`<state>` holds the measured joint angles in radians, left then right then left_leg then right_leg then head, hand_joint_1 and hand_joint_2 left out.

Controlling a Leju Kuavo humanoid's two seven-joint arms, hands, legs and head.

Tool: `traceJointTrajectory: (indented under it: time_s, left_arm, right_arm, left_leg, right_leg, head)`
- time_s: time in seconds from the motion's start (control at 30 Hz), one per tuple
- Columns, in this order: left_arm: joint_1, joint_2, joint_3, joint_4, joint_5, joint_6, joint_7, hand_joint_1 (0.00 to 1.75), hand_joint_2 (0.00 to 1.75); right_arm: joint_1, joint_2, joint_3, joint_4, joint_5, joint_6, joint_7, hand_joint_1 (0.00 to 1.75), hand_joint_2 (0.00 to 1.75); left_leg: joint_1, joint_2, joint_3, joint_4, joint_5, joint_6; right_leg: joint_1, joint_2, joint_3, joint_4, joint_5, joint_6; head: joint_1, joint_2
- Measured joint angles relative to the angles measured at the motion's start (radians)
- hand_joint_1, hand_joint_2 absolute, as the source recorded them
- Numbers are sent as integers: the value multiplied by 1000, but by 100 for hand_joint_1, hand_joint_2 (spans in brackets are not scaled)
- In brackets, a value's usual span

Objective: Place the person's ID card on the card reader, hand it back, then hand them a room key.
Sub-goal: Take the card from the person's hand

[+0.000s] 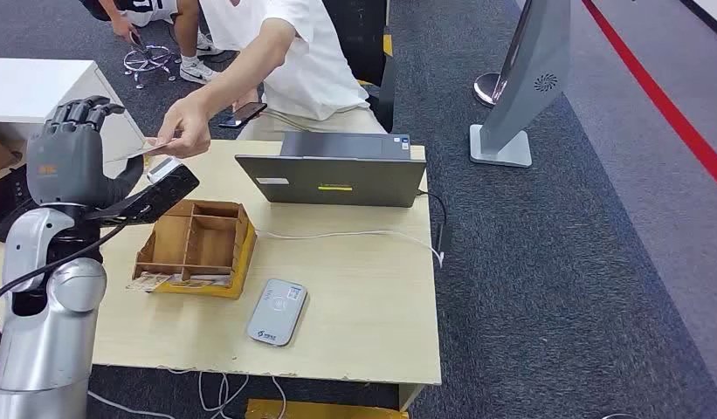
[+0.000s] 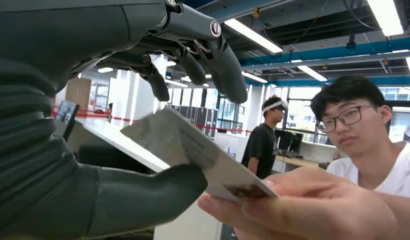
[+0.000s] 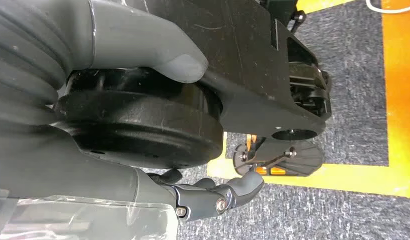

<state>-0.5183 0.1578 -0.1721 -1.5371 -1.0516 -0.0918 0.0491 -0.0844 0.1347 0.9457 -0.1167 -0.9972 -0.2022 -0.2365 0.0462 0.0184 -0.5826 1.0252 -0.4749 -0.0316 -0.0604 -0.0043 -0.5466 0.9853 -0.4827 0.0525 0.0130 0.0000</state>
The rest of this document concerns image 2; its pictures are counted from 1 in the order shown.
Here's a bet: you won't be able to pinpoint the pale printed ID card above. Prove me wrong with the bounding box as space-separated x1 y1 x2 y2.
120 107 279 203

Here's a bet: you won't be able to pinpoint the person wearing VR headset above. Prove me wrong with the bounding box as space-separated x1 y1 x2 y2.
241 95 289 180

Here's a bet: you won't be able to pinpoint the person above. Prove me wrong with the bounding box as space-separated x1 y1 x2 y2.
197 75 410 240

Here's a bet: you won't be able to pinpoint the wooden door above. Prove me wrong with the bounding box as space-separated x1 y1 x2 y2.
65 77 92 111

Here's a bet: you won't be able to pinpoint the black desktop monitors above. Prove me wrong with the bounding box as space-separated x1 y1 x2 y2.
274 129 304 157

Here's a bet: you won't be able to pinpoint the black monitor screen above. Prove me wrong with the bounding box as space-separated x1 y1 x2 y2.
54 100 80 142

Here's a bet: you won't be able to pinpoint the black-framed eyeglasses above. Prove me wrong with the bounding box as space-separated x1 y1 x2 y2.
315 104 382 135

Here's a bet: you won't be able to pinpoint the white VR headset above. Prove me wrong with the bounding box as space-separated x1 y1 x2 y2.
262 100 289 114

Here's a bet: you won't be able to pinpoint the red barrier belt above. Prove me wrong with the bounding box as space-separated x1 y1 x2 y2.
51 105 253 134

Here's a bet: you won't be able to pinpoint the white cabinet desk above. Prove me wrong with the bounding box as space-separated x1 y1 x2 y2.
65 117 171 174

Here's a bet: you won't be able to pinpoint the grey locker row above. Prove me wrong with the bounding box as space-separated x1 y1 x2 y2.
167 104 219 139

